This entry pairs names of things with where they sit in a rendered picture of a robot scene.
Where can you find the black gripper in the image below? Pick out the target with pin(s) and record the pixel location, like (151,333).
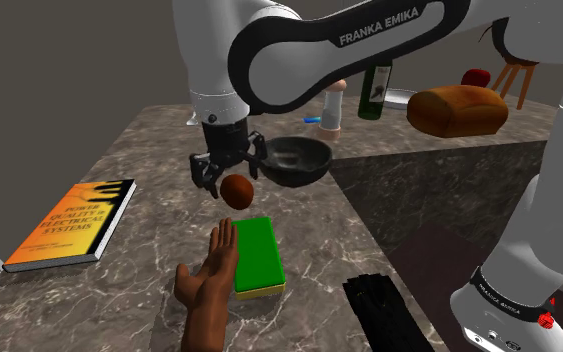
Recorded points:
(225,141)

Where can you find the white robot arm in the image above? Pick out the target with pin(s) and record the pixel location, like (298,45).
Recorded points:
(549,204)

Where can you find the brown egg-shaped ball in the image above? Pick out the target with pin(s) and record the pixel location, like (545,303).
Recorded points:
(237,191)

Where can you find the black bowl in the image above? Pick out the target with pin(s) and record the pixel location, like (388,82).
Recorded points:
(295,163)

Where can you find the small blue object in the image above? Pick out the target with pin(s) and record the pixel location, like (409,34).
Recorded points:
(312,119)

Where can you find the green sponge with yellow base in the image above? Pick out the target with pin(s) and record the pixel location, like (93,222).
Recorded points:
(256,253)

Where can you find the white grinder with wooden top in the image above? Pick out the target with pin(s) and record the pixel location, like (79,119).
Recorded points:
(332,114)

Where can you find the brown hand model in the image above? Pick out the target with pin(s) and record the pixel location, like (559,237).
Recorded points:
(208,292)

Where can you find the green wine bottle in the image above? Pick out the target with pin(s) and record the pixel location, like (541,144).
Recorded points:
(372,97)

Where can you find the orange book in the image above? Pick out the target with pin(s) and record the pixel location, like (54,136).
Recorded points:
(74,222)

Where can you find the white plate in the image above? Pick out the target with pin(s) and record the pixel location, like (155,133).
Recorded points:
(398,99)

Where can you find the black ribbed flat object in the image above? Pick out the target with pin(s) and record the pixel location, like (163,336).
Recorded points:
(383,317)

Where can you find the brown bread loaf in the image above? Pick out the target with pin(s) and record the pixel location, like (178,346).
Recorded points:
(456,112)

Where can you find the dark robot stand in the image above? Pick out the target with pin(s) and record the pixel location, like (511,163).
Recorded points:
(432,278)

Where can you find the red apple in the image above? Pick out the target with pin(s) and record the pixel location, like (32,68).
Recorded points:
(476,78)

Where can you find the wooden stool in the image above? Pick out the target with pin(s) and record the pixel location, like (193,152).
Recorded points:
(515,73)

